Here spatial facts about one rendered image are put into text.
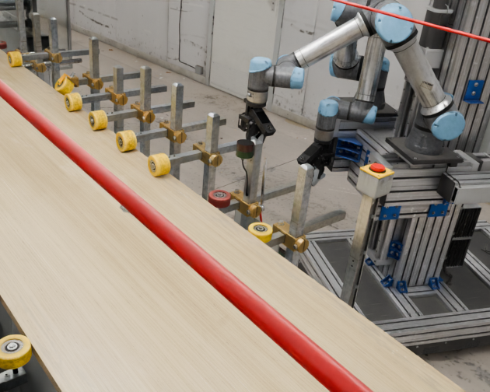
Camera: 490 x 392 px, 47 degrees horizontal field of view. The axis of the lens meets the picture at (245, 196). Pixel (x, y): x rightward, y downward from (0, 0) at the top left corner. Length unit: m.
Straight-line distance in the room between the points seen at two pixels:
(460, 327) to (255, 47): 3.62
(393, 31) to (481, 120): 0.83
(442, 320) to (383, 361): 1.36
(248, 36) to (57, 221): 4.08
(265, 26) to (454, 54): 3.27
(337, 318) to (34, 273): 0.83
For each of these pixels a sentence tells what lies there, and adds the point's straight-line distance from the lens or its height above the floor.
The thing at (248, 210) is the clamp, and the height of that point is 0.85.
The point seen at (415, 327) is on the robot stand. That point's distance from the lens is 2.71.
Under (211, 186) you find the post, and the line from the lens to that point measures 2.25.
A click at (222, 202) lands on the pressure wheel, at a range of 1.99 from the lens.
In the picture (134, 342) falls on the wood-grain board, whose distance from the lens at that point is 1.41.
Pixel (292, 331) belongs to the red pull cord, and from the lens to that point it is 0.17.
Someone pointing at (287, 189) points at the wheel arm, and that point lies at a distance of 2.23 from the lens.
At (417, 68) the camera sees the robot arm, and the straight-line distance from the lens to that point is 2.05.
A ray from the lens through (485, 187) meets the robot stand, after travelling 2.37.
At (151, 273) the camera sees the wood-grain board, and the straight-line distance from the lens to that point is 1.62.
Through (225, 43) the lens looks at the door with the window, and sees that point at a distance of 5.91.
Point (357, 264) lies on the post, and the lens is 1.74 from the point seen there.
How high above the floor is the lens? 1.86
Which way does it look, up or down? 28 degrees down
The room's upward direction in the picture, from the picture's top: 6 degrees clockwise
